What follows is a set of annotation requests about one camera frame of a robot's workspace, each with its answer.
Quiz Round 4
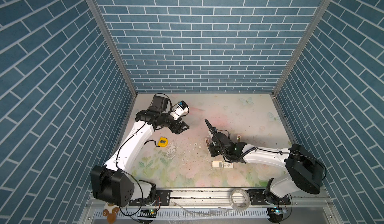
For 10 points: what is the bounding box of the white staple box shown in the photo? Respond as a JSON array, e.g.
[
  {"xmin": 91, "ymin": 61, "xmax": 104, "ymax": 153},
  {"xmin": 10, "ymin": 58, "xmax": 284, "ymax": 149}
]
[{"xmin": 211, "ymin": 161, "xmax": 234, "ymax": 169}]

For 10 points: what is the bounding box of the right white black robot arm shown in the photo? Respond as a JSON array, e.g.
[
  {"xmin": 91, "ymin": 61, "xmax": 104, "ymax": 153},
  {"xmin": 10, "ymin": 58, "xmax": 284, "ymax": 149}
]
[{"xmin": 205, "ymin": 130, "xmax": 326, "ymax": 204}]

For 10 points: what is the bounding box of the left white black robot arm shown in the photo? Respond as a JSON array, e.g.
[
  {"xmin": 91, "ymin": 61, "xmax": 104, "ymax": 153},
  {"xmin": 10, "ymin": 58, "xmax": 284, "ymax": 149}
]
[{"xmin": 90, "ymin": 110, "xmax": 190, "ymax": 207}]

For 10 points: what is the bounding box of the yellow tape measure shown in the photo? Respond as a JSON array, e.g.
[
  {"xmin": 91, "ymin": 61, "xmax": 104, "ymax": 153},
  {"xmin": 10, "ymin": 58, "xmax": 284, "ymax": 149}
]
[{"xmin": 158, "ymin": 137, "xmax": 168, "ymax": 148}]

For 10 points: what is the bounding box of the clear tape roll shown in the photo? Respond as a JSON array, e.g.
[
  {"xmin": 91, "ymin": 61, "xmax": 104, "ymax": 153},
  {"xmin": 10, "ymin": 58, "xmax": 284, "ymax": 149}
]
[{"xmin": 229, "ymin": 188, "xmax": 251, "ymax": 212}]

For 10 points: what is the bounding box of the plush panda toy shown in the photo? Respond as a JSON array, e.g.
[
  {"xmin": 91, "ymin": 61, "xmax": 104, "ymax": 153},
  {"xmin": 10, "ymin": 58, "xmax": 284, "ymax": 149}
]
[{"xmin": 103, "ymin": 203, "xmax": 120, "ymax": 224}]

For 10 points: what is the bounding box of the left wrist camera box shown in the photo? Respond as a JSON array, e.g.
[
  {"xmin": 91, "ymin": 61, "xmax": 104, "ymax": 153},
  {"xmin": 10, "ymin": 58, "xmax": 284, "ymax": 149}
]
[{"xmin": 174, "ymin": 100, "xmax": 190, "ymax": 117}]

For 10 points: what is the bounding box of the aluminium front rail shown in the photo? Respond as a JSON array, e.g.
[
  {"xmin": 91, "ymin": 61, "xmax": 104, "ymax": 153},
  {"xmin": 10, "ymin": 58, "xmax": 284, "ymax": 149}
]
[{"xmin": 86, "ymin": 187, "xmax": 332, "ymax": 209}]

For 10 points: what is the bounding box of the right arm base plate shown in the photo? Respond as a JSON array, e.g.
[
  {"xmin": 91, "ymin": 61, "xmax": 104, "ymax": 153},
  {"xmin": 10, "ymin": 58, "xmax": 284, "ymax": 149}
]
[{"xmin": 246, "ymin": 189, "xmax": 291, "ymax": 206}]

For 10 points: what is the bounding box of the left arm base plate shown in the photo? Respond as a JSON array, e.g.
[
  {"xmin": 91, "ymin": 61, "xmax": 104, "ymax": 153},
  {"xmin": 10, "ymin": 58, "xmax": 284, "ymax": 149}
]
[{"xmin": 129, "ymin": 190, "xmax": 172, "ymax": 207}]

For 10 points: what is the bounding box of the white slotted cable duct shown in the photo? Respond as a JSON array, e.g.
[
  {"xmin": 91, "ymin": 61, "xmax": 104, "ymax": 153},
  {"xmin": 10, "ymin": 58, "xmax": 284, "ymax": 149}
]
[{"xmin": 92, "ymin": 208, "xmax": 270, "ymax": 220}]

